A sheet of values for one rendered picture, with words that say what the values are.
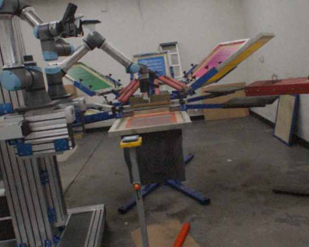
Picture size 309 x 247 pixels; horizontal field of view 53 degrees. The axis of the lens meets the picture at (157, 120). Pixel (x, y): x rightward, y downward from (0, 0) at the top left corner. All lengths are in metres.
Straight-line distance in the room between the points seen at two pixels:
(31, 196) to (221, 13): 5.63
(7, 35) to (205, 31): 5.42
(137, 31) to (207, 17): 1.50
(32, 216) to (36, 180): 0.28
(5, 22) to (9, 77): 0.29
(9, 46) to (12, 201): 1.11
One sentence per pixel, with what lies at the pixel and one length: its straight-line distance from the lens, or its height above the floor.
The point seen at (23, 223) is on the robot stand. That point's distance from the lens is 2.49.
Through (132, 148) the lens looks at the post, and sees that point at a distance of 1.99.
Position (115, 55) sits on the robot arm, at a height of 1.51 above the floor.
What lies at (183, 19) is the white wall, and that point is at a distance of 6.89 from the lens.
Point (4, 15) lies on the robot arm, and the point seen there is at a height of 1.77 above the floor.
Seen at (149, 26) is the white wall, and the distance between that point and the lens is 6.86.
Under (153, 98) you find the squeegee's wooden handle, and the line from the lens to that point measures 2.70.
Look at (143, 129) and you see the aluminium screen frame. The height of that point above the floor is 0.98.
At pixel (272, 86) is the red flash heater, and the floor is 1.09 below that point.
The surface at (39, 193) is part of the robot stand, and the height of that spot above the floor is 0.63.
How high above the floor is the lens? 1.44
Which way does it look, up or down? 11 degrees down
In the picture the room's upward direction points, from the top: 7 degrees counter-clockwise
